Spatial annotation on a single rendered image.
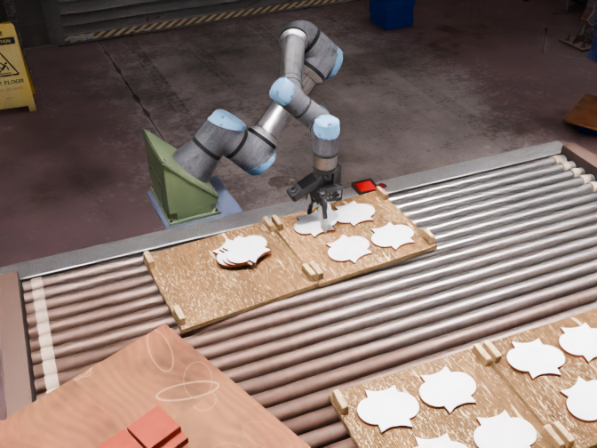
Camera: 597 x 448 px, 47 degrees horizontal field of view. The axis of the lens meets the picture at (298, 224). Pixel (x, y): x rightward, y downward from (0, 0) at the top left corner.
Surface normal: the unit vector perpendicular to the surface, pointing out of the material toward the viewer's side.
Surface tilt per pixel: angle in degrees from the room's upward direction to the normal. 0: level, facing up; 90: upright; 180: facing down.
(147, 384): 0
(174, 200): 90
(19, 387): 0
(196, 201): 90
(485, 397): 0
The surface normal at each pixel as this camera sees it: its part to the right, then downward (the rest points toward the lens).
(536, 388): 0.00, -0.81
